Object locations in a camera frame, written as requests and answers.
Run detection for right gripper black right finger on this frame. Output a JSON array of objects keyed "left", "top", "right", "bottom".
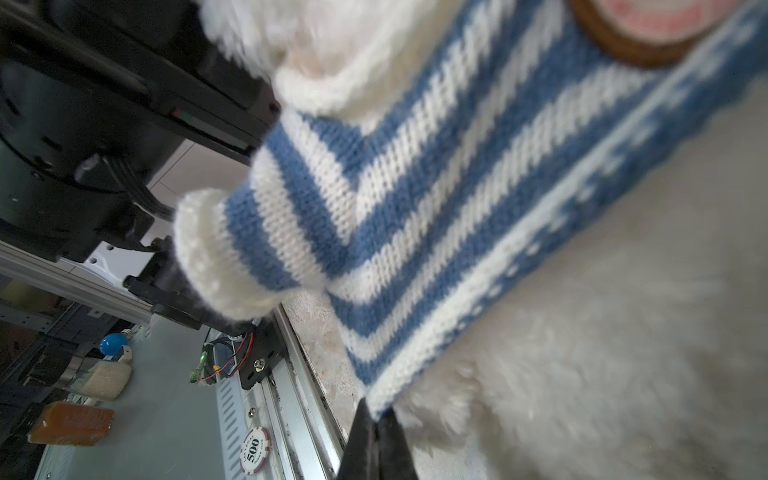
[{"left": 376, "top": 408, "right": 418, "bottom": 480}]

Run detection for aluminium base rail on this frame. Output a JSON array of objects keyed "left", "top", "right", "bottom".
[{"left": 215, "top": 306, "right": 345, "bottom": 479}]

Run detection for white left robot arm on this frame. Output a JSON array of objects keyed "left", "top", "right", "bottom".
[{"left": 1, "top": 1, "right": 280, "bottom": 336}]

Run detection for blue white striped shirt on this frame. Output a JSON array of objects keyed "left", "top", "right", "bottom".
[{"left": 174, "top": 1, "right": 767, "bottom": 416}]

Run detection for poker chip on rail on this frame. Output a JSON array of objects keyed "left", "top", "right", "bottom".
[{"left": 239, "top": 426, "right": 272, "bottom": 476}]

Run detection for blue ball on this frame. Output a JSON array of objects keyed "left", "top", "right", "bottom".
[{"left": 99, "top": 333, "right": 128, "bottom": 357}]

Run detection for white fluffy teddy bear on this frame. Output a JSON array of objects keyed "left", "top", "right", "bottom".
[{"left": 199, "top": 1, "right": 767, "bottom": 479}]

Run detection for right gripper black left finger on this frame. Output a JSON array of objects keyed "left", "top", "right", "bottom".
[{"left": 337, "top": 399, "right": 380, "bottom": 480}]

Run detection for beige cylinder container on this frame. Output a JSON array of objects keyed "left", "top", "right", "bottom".
[{"left": 54, "top": 356, "right": 132, "bottom": 401}]

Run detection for left green circuit board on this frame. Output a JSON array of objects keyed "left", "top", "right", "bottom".
[{"left": 189, "top": 334, "right": 253, "bottom": 385}]

